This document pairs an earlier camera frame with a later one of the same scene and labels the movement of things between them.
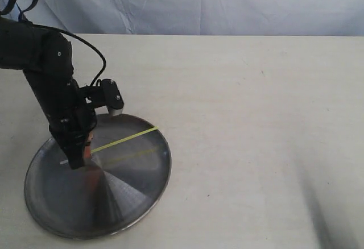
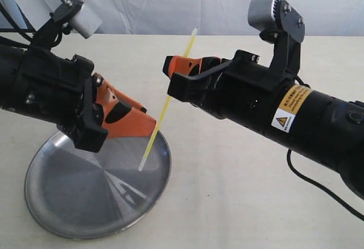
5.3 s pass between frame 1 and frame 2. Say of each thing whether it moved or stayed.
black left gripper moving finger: moved
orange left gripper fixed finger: moved
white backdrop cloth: stayed
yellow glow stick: moved
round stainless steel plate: stayed
